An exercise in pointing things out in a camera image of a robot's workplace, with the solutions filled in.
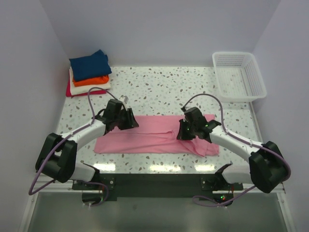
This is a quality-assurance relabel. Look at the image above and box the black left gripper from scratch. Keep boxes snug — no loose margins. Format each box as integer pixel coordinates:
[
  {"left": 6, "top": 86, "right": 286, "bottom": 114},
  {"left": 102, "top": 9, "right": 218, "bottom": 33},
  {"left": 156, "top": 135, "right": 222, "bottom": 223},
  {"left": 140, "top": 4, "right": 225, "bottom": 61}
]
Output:
[{"left": 113, "top": 108, "right": 139, "bottom": 131}]

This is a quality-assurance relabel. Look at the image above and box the pink t shirt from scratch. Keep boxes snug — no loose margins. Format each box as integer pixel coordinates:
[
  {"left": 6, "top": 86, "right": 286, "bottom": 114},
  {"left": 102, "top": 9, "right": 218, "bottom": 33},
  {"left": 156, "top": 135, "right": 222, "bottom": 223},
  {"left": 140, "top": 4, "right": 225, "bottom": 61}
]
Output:
[{"left": 94, "top": 116, "right": 219, "bottom": 157}]

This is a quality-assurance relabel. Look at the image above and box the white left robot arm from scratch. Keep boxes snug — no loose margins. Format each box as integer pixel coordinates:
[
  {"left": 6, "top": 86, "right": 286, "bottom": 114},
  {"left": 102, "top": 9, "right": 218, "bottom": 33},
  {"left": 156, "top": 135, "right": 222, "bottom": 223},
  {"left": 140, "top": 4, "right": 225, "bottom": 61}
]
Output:
[{"left": 35, "top": 97, "right": 139, "bottom": 189}]

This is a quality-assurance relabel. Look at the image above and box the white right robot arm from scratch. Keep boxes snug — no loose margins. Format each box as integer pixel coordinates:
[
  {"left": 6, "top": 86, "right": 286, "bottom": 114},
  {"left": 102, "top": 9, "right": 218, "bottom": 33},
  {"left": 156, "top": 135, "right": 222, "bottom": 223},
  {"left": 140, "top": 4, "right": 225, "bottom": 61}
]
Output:
[{"left": 177, "top": 107, "right": 291, "bottom": 193}]

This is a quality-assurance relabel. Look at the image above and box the folded orange t shirt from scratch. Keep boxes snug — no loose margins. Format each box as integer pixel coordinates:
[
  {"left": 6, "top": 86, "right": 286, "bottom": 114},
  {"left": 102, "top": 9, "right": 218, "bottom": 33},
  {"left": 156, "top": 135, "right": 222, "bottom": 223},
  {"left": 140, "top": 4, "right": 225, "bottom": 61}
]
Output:
[{"left": 72, "top": 75, "right": 109, "bottom": 87}]

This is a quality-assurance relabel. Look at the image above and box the folded cream white t shirt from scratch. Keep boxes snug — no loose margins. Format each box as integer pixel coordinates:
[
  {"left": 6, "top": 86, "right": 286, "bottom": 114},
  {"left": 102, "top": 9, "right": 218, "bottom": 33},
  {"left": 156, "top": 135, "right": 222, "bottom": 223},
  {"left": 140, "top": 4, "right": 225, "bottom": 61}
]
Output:
[{"left": 68, "top": 68, "right": 111, "bottom": 95}]

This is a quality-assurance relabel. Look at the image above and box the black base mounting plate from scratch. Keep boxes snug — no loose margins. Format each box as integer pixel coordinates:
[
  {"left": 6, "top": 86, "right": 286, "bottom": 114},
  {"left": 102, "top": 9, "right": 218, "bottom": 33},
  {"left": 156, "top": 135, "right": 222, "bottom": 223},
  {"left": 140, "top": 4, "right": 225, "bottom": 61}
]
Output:
[{"left": 72, "top": 174, "right": 243, "bottom": 202}]

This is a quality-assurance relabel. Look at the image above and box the folded crimson red t shirt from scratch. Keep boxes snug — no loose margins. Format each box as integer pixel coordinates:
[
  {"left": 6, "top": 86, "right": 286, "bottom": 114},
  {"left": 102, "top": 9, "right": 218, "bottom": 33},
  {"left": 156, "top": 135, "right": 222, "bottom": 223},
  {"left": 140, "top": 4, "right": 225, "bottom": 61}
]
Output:
[{"left": 66, "top": 80, "right": 111, "bottom": 97}]

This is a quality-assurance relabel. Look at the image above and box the folded navy blue t shirt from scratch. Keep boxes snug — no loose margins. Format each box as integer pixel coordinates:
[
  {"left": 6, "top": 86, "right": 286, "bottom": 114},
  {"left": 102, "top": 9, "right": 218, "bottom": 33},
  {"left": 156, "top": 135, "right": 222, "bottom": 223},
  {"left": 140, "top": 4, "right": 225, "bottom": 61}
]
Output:
[{"left": 69, "top": 50, "right": 112, "bottom": 81}]

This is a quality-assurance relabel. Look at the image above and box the white plastic basket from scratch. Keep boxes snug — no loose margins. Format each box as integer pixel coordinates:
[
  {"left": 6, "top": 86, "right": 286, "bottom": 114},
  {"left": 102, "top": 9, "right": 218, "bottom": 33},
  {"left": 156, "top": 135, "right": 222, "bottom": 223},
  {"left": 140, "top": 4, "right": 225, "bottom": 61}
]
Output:
[{"left": 212, "top": 52, "right": 267, "bottom": 102}]

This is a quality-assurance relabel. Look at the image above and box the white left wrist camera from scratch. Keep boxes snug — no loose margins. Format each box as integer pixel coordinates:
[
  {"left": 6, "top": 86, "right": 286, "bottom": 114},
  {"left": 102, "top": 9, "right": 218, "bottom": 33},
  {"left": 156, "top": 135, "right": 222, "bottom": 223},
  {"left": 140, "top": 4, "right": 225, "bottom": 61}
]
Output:
[{"left": 119, "top": 96, "right": 128, "bottom": 104}]

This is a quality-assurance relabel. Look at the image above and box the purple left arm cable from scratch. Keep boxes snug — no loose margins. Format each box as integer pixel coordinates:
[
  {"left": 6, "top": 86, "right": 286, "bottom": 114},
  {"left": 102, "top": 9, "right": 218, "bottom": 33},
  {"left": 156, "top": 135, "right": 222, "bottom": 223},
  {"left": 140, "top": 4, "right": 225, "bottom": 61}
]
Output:
[{"left": 28, "top": 87, "right": 121, "bottom": 206}]

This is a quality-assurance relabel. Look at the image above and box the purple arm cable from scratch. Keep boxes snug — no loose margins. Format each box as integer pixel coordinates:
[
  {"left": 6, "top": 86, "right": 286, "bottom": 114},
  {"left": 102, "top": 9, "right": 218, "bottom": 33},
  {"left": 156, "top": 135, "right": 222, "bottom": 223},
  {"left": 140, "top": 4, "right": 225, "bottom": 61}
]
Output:
[
  {"left": 28, "top": 87, "right": 121, "bottom": 206},
  {"left": 181, "top": 93, "right": 292, "bottom": 207}
]

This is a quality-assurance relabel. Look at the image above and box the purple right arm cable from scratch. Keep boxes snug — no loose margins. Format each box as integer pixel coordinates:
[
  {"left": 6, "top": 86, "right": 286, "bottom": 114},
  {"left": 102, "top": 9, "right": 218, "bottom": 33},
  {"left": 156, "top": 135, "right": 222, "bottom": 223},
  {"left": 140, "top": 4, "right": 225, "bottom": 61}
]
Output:
[{"left": 181, "top": 93, "right": 292, "bottom": 207}]

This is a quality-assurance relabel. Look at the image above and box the aluminium rail frame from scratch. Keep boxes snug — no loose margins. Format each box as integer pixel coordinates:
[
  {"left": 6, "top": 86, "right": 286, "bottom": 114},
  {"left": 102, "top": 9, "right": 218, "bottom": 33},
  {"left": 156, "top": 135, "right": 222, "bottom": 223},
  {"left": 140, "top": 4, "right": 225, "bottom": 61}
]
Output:
[{"left": 21, "top": 101, "right": 295, "bottom": 232}]

